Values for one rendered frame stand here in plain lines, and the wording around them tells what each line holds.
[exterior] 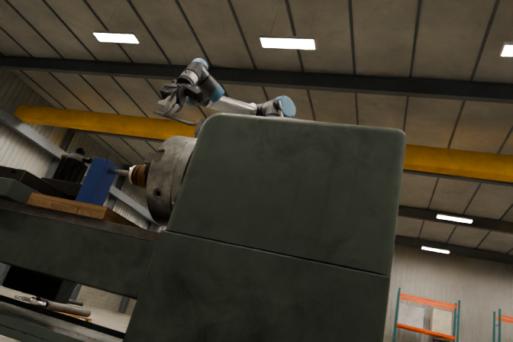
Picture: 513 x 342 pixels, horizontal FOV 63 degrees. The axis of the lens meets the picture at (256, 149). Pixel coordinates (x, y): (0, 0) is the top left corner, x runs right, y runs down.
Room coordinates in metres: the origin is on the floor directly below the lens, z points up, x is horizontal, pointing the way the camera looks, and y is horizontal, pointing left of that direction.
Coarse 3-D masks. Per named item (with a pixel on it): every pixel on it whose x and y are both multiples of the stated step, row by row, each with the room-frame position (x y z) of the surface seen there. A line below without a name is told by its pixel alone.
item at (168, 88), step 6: (180, 78) 1.47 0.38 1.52; (186, 78) 1.47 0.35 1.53; (168, 84) 1.46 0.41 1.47; (174, 84) 1.45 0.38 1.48; (192, 84) 1.49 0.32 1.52; (162, 90) 1.45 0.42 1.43; (168, 90) 1.45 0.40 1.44; (180, 90) 1.44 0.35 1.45; (162, 96) 1.47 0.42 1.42; (180, 96) 1.45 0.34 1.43; (180, 102) 1.47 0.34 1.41
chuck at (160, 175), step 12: (168, 144) 1.27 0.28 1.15; (180, 144) 1.26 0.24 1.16; (168, 156) 1.24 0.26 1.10; (156, 168) 1.25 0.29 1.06; (168, 168) 1.24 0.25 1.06; (156, 180) 1.26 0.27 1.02; (168, 180) 1.24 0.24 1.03; (168, 192) 1.26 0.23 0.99; (156, 204) 1.30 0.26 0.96; (168, 204) 1.28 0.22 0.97; (156, 216) 1.35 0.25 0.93; (168, 216) 1.32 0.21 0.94
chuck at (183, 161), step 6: (192, 144) 1.25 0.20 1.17; (186, 150) 1.23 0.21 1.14; (192, 150) 1.23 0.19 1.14; (180, 156) 1.23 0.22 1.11; (186, 156) 1.22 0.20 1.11; (180, 162) 1.23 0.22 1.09; (186, 162) 1.22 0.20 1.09; (180, 168) 1.22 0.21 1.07; (186, 168) 1.22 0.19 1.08; (174, 174) 1.23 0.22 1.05; (180, 174) 1.22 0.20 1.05; (174, 180) 1.23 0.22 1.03; (180, 180) 1.22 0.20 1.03; (174, 186) 1.24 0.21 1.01; (180, 186) 1.23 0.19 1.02; (174, 192) 1.25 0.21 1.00; (174, 198) 1.26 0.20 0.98; (174, 204) 1.27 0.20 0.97
